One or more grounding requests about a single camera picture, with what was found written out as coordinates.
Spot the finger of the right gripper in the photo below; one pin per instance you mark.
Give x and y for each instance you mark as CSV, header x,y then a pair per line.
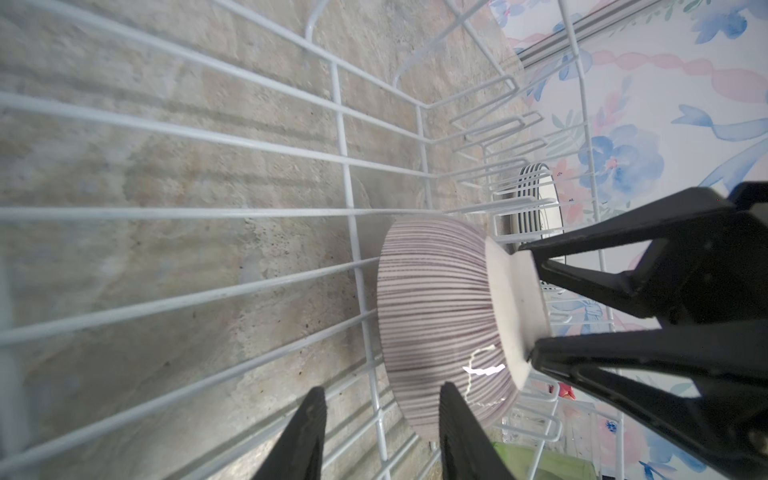
x,y
694,257
701,387

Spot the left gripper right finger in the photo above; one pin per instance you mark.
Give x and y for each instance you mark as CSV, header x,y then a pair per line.
x,y
466,452

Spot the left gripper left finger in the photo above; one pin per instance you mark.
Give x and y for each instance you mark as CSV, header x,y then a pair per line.
x,y
298,453

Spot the green plastic cup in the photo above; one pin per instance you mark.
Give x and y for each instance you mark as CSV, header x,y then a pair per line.
x,y
552,465

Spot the striped ceramic bowl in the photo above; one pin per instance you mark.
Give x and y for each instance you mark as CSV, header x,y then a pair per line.
x,y
454,306

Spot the pink plush toy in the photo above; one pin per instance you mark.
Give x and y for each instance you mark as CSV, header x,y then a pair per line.
x,y
566,391

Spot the white wire dish rack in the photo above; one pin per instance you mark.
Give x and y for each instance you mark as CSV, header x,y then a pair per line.
x,y
174,225

